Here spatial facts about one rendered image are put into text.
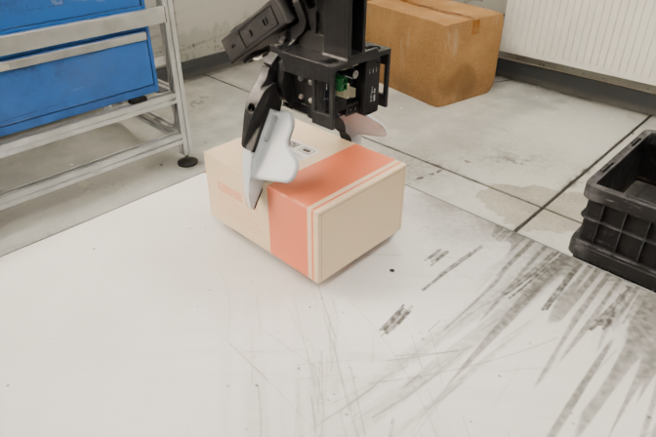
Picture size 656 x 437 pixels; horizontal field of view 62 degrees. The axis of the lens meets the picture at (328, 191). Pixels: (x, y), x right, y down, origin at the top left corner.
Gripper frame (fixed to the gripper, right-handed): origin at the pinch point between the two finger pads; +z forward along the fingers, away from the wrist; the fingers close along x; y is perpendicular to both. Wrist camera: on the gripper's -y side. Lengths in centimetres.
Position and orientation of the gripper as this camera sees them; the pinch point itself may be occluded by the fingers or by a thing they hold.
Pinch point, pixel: (303, 178)
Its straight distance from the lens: 54.7
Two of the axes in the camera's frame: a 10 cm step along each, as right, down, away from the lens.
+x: 7.0, -3.7, 6.2
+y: 7.2, 3.6, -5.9
